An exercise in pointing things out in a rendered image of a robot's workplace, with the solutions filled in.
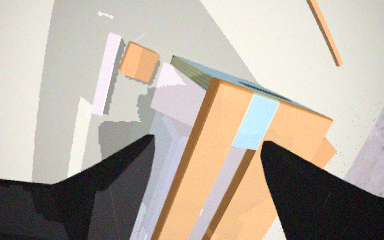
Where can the tan flat bar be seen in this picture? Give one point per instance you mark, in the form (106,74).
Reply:
(325,31)

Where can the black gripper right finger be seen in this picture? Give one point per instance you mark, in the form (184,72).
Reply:
(313,204)

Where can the tan block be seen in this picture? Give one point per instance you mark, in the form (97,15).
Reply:
(138,62)

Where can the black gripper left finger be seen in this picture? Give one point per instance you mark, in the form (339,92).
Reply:
(100,203)

